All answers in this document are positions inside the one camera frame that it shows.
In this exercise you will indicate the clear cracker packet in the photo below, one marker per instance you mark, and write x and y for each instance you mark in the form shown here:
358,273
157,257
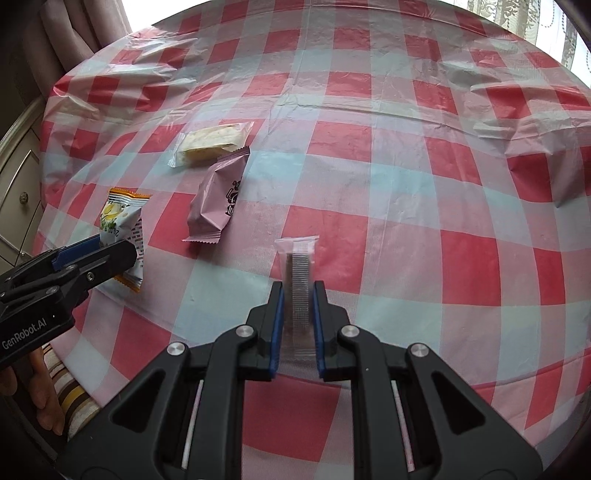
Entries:
210,141

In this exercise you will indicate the red white checkered tablecloth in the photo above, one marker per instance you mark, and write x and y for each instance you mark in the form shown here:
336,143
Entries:
392,184

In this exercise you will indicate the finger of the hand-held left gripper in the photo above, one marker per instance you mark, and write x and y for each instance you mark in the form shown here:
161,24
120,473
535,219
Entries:
76,251
106,263

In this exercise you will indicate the plain pink snack packet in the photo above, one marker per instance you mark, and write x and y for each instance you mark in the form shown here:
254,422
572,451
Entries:
214,198

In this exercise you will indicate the person's left hand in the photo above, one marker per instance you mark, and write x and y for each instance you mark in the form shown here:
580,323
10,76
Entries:
39,387

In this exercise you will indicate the orange and white snack packet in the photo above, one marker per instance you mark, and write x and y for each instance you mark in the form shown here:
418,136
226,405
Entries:
122,217

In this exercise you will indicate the white lace curtain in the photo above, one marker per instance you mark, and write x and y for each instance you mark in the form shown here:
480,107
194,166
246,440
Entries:
517,18

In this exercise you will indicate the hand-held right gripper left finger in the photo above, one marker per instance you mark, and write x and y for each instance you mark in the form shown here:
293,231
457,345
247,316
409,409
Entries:
275,332

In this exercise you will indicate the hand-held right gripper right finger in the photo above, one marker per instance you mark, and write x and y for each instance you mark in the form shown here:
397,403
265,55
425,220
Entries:
318,332

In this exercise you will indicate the brown curtain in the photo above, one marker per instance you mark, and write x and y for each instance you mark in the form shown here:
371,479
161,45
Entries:
78,37

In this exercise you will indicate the brass dresser knob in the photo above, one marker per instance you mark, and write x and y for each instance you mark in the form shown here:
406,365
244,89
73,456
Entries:
22,198

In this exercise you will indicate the striped plush cushion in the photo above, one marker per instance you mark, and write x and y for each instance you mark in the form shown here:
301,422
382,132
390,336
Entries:
74,399

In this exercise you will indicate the clear packet with grey bar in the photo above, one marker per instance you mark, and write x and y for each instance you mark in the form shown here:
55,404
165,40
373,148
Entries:
298,277

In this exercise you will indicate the cream carved dresser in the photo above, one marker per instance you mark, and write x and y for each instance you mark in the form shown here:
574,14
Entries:
18,161

